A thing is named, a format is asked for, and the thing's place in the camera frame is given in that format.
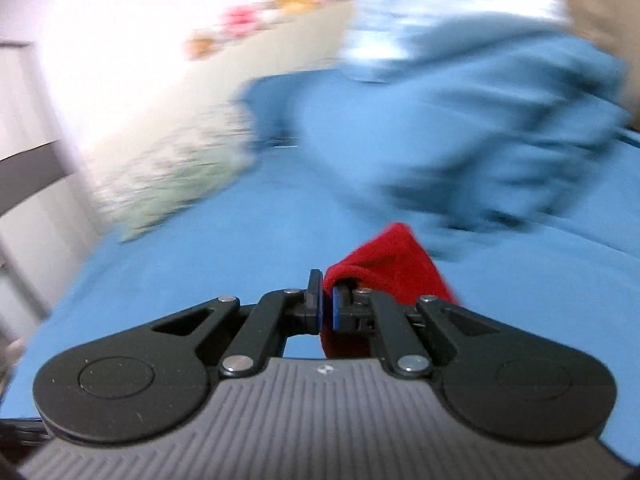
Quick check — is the grey white wardrobe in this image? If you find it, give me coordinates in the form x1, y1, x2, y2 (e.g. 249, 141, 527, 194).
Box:
1, 40, 101, 340

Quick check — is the green pillow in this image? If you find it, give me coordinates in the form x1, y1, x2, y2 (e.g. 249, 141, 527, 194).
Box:
96, 104, 255, 242

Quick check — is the red knit garment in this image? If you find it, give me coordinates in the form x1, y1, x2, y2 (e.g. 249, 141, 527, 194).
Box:
320, 223, 457, 359

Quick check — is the blue duvet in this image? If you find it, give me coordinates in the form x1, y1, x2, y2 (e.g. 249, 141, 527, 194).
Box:
290, 32, 627, 259

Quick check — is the blue bed sheet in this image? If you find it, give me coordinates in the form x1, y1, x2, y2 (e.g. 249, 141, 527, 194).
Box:
1, 130, 639, 462

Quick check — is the light blue blanket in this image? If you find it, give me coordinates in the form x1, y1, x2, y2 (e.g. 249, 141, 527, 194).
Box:
340, 0, 572, 82

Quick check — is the cream quilted headboard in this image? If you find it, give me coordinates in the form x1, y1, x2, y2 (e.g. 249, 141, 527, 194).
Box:
184, 1, 354, 104

